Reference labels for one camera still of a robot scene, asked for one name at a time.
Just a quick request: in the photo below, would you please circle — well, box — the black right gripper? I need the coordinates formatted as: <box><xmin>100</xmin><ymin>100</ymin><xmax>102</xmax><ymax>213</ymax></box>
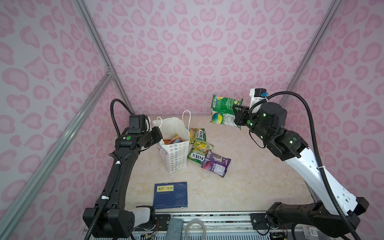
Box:
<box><xmin>232</xmin><ymin>104</ymin><xmax>274</xmax><ymax>143</ymax></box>

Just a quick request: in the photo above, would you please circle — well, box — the green white snack packet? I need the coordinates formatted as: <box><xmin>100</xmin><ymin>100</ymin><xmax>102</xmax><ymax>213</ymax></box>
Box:
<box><xmin>211</xmin><ymin>95</ymin><xmax>243</xmax><ymax>128</ymax></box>

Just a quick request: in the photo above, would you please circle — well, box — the white printed paper bag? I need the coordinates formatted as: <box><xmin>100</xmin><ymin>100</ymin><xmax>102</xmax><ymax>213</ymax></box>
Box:
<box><xmin>153</xmin><ymin>117</ymin><xmax>191</xmax><ymax>174</ymax></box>

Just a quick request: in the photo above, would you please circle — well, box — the orange Fox's candy packet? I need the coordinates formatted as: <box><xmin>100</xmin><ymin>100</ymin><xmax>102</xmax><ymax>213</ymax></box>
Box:
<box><xmin>163</xmin><ymin>134</ymin><xmax>183</xmax><ymax>145</ymax></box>

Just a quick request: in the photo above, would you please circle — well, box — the green Fox's spring tea packet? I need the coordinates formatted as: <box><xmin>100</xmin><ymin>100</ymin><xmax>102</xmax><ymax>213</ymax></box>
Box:
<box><xmin>187</xmin><ymin>139</ymin><xmax>214</xmax><ymax>164</ymax></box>

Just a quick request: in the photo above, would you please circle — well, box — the purple candy packet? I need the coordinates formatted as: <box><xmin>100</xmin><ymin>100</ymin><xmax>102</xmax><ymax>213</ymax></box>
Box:
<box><xmin>202</xmin><ymin>151</ymin><xmax>232</xmax><ymax>178</ymax></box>

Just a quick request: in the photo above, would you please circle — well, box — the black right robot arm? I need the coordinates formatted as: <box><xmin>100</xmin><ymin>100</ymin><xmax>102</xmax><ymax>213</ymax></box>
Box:
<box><xmin>232</xmin><ymin>89</ymin><xmax>369</xmax><ymax>240</ymax></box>

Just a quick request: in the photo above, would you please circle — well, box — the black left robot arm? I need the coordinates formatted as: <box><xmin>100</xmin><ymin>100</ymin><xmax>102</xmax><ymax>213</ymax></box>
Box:
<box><xmin>83</xmin><ymin>99</ymin><xmax>163</xmax><ymax>240</ymax></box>

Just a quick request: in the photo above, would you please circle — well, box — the dark blue booklet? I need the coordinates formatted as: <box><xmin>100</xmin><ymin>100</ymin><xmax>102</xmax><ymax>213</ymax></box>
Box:
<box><xmin>153</xmin><ymin>182</ymin><xmax>188</xmax><ymax>210</ymax></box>

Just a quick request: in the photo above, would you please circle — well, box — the clear coiled tube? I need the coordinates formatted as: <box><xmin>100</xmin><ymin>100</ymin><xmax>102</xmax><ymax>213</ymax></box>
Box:
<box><xmin>185</xmin><ymin>219</ymin><xmax>207</xmax><ymax>240</ymax></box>

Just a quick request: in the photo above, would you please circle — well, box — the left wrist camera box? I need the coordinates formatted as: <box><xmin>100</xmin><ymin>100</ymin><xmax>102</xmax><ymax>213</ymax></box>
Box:
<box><xmin>127</xmin><ymin>115</ymin><xmax>151</xmax><ymax>134</ymax></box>

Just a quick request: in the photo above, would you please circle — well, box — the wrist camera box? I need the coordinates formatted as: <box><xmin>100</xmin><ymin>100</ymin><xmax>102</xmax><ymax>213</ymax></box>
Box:
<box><xmin>249</xmin><ymin>88</ymin><xmax>268</xmax><ymax>107</ymax></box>
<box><xmin>127</xmin><ymin>115</ymin><xmax>151</xmax><ymax>134</ymax></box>

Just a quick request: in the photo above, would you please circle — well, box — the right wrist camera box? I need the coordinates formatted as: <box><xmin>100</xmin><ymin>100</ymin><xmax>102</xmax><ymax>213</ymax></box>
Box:
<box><xmin>249</xmin><ymin>88</ymin><xmax>268</xmax><ymax>107</ymax></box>

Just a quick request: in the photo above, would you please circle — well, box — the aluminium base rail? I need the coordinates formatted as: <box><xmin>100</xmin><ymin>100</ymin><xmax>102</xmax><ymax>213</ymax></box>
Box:
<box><xmin>80</xmin><ymin>210</ymin><xmax>346</xmax><ymax>240</ymax></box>

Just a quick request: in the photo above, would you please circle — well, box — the diagonal aluminium frame bar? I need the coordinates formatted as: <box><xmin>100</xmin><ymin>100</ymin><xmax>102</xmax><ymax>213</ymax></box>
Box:
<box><xmin>1</xmin><ymin>72</ymin><xmax>114</xmax><ymax>240</ymax></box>

